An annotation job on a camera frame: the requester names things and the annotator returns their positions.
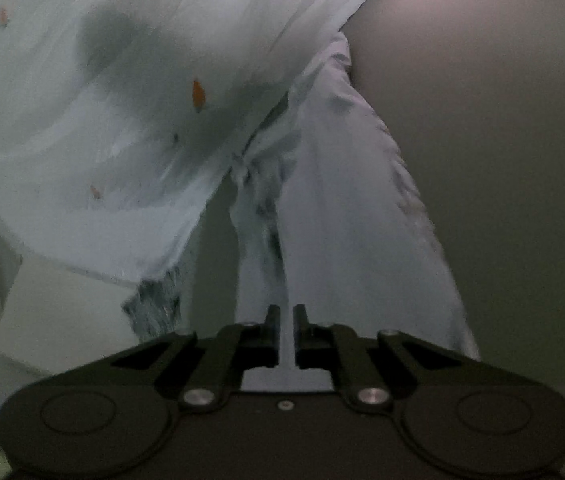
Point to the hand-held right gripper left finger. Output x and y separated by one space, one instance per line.
273 332

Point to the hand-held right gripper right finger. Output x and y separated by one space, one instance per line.
301 332

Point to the light blue garment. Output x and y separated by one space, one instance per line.
342 210

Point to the checkered cloth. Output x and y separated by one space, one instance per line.
155 305

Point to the white board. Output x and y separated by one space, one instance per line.
52 310

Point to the carrot printed bed sheet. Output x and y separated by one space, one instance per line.
87 110

